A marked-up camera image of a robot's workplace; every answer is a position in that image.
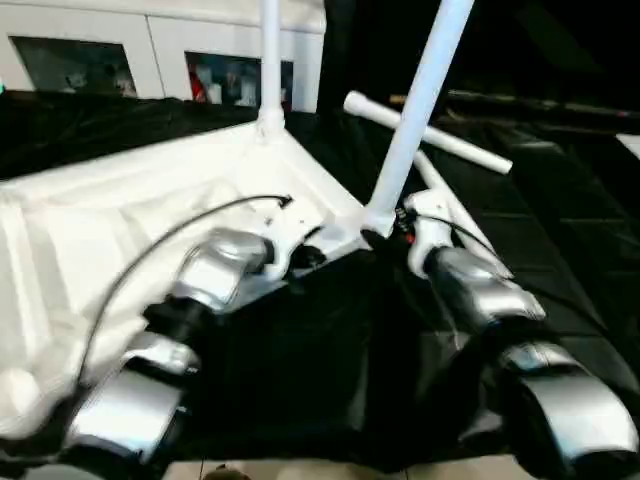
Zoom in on white glass door cabinet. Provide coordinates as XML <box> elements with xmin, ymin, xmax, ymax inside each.
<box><xmin>0</xmin><ymin>0</ymin><xmax>326</xmax><ymax>114</ymax></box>

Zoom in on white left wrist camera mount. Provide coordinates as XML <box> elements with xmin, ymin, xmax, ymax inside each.
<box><xmin>259</xmin><ymin>199</ymin><xmax>326</xmax><ymax>284</ymax></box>

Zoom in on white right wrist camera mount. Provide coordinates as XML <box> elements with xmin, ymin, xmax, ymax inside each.
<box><xmin>402</xmin><ymin>189</ymin><xmax>454</xmax><ymax>274</ymax></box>

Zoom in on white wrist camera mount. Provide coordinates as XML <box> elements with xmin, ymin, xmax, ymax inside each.
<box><xmin>259</xmin><ymin>199</ymin><xmax>326</xmax><ymax>284</ymax></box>
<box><xmin>402</xmin><ymin>189</ymin><xmax>454</xmax><ymax>274</ymax></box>

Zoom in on white plastic table leg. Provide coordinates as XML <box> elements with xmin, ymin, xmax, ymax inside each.
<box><xmin>257</xmin><ymin>0</ymin><xmax>287</xmax><ymax>141</ymax></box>
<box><xmin>412</xmin><ymin>149</ymin><xmax>514</xmax><ymax>280</ymax></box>
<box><xmin>364</xmin><ymin>0</ymin><xmax>476</xmax><ymax>236</ymax></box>
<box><xmin>343</xmin><ymin>90</ymin><xmax>514</xmax><ymax>176</ymax></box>

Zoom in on dark long rod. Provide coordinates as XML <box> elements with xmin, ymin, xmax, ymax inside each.
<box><xmin>447</xmin><ymin>89</ymin><xmax>640</xmax><ymax>121</ymax></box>

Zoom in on white plastic table top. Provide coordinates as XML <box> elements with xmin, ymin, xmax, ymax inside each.
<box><xmin>0</xmin><ymin>122</ymin><xmax>396</xmax><ymax>446</ymax></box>

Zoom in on black work mat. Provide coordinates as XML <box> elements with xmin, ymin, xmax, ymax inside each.
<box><xmin>0</xmin><ymin>89</ymin><xmax>640</xmax><ymax>474</ymax></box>

